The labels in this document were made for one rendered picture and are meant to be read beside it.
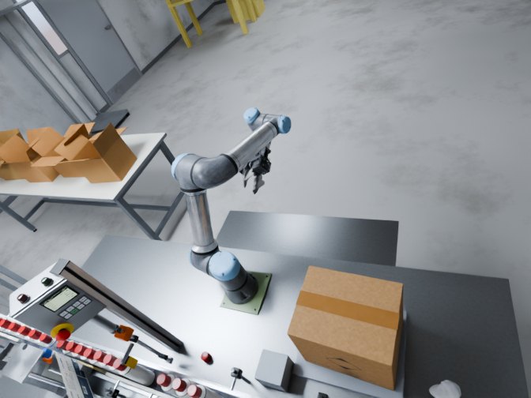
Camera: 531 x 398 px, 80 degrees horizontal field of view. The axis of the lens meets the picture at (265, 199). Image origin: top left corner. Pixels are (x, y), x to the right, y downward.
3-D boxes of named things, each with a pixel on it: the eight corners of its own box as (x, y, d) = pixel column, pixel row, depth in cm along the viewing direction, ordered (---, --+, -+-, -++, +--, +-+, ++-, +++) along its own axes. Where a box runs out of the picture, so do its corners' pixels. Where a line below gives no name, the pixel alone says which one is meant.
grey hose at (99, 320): (108, 333, 120) (68, 310, 106) (114, 324, 122) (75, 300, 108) (115, 335, 119) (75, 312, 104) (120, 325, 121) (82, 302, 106)
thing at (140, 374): (141, 384, 123) (107, 369, 109) (148, 369, 126) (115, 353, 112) (151, 388, 121) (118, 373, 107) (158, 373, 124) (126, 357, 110)
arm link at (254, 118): (266, 107, 135) (276, 124, 143) (247, 105, 142) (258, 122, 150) (257, 120, 133) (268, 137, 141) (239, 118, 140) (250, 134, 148)
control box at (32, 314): (58, 320, 104) (8, 294, 91) (103, 286, 108) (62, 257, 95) (62, 343, 97) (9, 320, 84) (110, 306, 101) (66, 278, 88)
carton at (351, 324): (305, 360, 114) (285, 333, 95) (322, 299, 127) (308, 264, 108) (394, 391, 100) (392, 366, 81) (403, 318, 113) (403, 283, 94)
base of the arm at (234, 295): (222, 301, 143) (212, 290, 136) (235, 272, 151) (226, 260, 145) (250, 307, 136) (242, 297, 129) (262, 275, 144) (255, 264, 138)
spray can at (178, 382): (195, 403, 112) (165, 390, 98) (201, 388, 115) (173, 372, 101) (207, 408, 110) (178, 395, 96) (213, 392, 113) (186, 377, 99)
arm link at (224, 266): (235, 294, 131) (222, 279, 121) (213, 282, 139) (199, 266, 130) (252, 272, 136) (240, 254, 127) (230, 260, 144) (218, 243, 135)
